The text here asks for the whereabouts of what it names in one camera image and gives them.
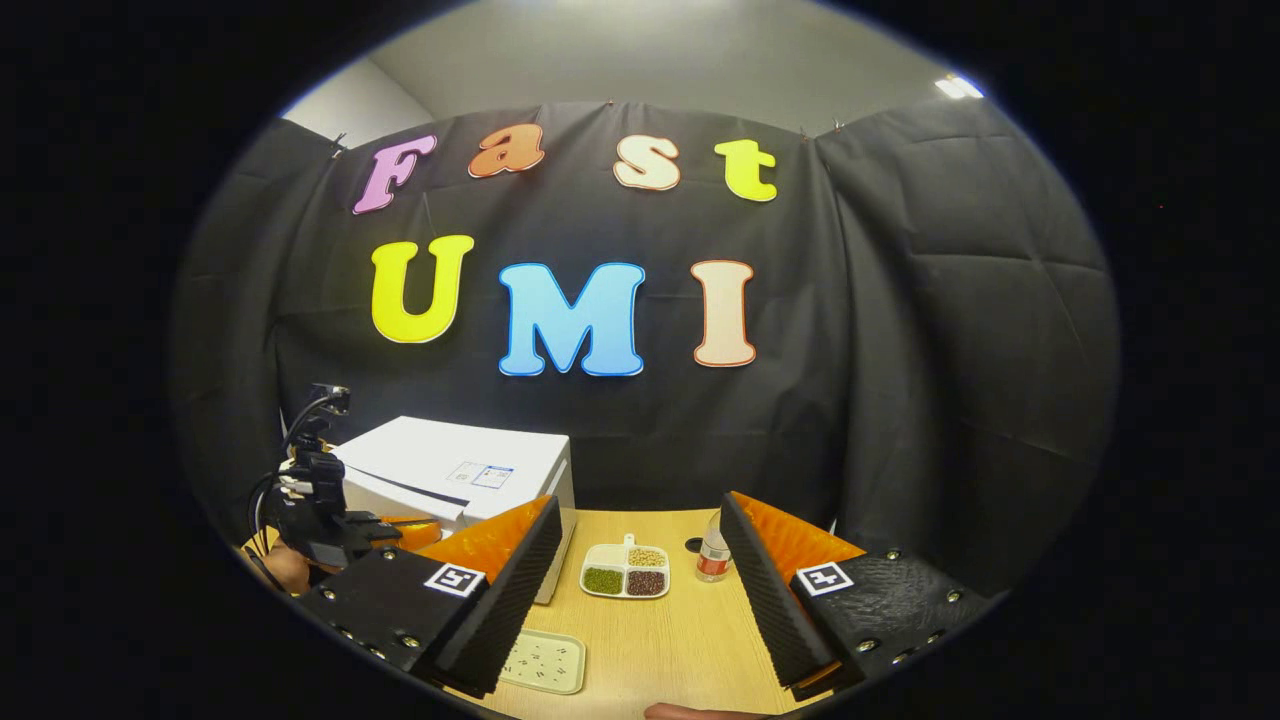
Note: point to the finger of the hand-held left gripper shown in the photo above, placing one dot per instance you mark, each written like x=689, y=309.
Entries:
x=418, y=532

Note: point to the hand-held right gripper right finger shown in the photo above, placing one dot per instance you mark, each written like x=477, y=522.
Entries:
x=765, y=610

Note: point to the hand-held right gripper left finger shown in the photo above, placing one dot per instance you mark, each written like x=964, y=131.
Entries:
x=510, y=600

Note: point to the white microwave oven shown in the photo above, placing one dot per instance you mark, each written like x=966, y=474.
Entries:
x=430, y=460

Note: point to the pale green rectangular plate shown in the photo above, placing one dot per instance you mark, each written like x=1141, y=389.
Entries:
x=545, y=662

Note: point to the clear plastic water bottle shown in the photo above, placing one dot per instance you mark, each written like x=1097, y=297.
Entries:
x=714, y=555

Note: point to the white sectioned dish of beans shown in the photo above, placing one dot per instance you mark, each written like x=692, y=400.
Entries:
x=625, y=570

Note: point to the black cloth clip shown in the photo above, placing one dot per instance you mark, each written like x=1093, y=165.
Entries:
x=338, y=143

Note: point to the small ceiling light panel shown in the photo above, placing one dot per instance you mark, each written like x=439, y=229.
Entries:
x=958, y=87

